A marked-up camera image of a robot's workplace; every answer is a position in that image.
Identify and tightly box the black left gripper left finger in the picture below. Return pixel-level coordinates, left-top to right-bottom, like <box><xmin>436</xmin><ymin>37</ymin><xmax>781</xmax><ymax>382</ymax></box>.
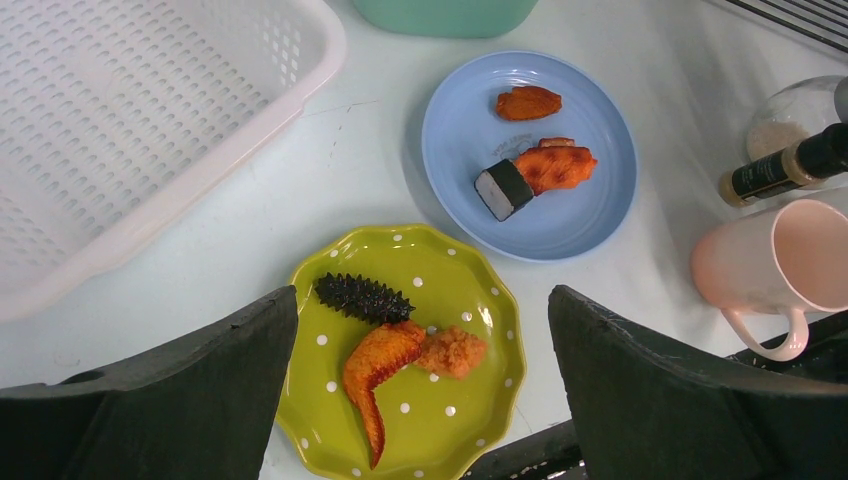
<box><xmin>1</xmin><ymin>286</ymin><xmax>298</xmax><ymax>479</ymax></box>

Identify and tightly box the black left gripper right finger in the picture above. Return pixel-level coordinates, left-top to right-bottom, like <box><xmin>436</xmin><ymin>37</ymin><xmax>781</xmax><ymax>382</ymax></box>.
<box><xmin>547</xmin><ymin>285</ymin><xmax>848</xmax><ymax>480</ymax></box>

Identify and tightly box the large glass jar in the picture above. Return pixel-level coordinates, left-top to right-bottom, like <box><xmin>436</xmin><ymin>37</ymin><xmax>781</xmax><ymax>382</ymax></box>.
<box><xmin>744</xmin><ymin>75</ymin><xmax>847</xmax><ymax>161</ymax></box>

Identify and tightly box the orange chicken wing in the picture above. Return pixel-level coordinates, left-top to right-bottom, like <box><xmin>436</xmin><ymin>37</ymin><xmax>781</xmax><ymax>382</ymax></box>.
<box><xmin>342</xmin><ymin>320</ymin><xmax>426</xmax><ymax>469</ymax></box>

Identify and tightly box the orange fried nugget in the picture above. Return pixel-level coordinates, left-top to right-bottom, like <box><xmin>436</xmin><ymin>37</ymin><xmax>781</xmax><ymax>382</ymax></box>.
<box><xmin>413</xmin><ymin>326</ymin><xmax>488</xmax><ymax>380</ymax></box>

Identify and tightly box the black sea cucumber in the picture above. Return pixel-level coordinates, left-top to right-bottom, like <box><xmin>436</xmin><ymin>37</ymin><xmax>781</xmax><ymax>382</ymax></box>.
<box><xmin>314</xmin><ymin>273</ymin><xmax>415</xmax><ymax>325</ymax></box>

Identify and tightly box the green polka dot plate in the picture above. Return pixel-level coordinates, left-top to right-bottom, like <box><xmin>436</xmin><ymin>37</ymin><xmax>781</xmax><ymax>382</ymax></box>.
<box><xmin>276</xmin><ymin>224</ymin><xmax>526</xmax><ymax>479</ymax></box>

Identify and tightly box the pink mug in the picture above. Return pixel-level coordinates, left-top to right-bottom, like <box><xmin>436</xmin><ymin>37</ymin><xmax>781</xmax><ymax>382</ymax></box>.
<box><xmin>690</xmin><ymin>199</ymin><xmax>847</xmax><ymax>362</ymax></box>

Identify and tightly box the orange grilled chicken piece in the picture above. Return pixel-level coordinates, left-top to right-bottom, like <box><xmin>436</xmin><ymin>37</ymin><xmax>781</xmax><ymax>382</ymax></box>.
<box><xmin>513</xmin><ymin>137</ymin><xmax>598</xmax><ymax>196</ymax></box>

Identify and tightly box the black white sushi roll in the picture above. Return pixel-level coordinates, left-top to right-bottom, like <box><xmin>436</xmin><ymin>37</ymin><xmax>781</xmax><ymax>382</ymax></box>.
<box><xmin>474</xmin><ymin>159</ymin><xmax>534</xmax><ymax>222</ymax></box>

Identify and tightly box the small black cap spice bottle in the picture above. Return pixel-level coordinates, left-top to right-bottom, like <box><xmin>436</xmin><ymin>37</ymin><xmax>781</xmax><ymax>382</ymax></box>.
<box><xmin>718</xmin><ymin>123</ymin><xmax>847</xmax><ymax>207</ymax></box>

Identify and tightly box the white perforated plastic basket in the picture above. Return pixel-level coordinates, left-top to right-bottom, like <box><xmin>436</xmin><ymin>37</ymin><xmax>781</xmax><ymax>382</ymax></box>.
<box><xmin>1</xmin><ymin>0</ymin><xmax>347</xmax><ymax>321</ymax></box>

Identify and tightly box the small orange chicken piece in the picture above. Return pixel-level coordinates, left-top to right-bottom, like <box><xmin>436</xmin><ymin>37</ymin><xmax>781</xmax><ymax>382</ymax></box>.
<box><xmin>495</xmin><ymin>85</ymin><xmax>562</xmax><ymax>122</ymax></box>

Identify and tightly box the blue plate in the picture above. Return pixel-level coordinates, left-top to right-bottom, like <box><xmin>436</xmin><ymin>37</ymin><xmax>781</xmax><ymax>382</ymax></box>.
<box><xmin>421</xmin><ymin>51</ymin><xmax>638</xmax><ymax>262</ymax></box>

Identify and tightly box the green plastic bin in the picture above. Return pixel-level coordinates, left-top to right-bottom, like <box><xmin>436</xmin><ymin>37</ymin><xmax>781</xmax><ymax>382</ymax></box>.
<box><xmin>353</xmin><ymin>0</ymin><xmax>537</xmax><ymax>38</ymax></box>

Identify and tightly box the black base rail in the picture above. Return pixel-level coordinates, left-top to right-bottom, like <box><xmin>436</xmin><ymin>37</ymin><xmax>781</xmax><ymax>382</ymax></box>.
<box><xmin>460</xmin><ymin>311</ymin><xmax>848</xmax><ymax>480</ymax></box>

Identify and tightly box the black wire rack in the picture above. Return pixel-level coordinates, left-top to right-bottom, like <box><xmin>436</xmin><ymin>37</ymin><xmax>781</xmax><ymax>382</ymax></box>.
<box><xmin>713</xmin><ymin>0</ymin><xmax>847</xmax><ymax>54</ymax></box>

